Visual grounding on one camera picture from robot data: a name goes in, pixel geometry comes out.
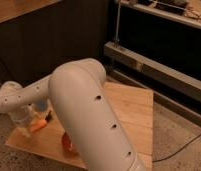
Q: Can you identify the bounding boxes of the shelf with clutter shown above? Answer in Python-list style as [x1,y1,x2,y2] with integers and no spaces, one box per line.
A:
[121,0,201,30]

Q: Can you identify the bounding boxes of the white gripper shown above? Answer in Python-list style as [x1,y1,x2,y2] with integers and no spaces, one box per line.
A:
[9,105,34,138]

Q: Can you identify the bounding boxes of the metal pole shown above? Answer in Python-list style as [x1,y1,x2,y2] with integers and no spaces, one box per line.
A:
[114,0,121,47]

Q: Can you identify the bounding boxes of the blue cup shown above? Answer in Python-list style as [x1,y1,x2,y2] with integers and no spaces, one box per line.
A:
[35,100,48,112]

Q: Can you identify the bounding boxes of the grey metal beam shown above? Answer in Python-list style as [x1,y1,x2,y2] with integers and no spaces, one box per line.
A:
[104,42,201,127]

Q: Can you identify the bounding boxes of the dark red ceramic bowl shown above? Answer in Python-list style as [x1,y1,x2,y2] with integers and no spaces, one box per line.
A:
[62,133,77,153]

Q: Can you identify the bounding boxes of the black cable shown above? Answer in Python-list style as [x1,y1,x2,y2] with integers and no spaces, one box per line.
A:
[151,129,201,164]

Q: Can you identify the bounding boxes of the orange pepper with dark stem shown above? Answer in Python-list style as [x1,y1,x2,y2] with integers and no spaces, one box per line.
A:
[30,113,52,133]

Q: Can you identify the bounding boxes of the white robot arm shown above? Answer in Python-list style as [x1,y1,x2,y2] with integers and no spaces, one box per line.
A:
[0,58,145,171]

